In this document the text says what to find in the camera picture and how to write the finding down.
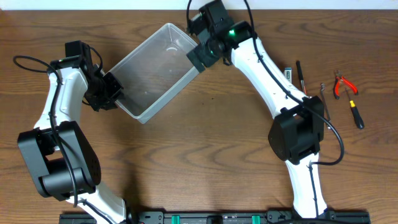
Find red black pliers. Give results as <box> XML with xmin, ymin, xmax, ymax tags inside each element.
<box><xmin>333</xmin><ymin>70</ymin><xmax>359</xmax><ymax>100</ymax></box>

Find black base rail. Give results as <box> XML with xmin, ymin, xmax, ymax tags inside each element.
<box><xmin>58</xmin><ymin>210</ymin><xmax>371</xmax><ymax>224</ymax></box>

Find clear plastic container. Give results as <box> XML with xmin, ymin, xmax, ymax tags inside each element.
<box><xmin>110</xmin><ymin>23</ymin><xmax>199</xmax><ymax>124</ymax></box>

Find silver offset wrench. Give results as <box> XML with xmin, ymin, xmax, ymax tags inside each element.
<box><xmin>320</xmin><ymin>83</ymin><xmax>331</xmax><ymax>121</ymax></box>

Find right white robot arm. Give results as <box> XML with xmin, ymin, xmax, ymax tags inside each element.
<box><xmin>186</xmin><ymin>1</ymin><xmax>327</xmax><ymax>218</ymax></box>

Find yellow black screwdriver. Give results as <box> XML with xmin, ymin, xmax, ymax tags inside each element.
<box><xmin>345</xmin><ymin>89</ymin><xmax>364</xmax><ymax>129</ymax></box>

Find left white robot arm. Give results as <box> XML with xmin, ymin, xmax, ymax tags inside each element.
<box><xmin>17</xmin><ymin>40</ymin><xmax>132</xmax><ymax>223</ymax></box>

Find blue white screwdriver box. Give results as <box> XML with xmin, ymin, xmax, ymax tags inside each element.
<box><xmin>284</xmin><ymin>67</ymin><xmax>292</xmax><ymax>83</ymax></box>

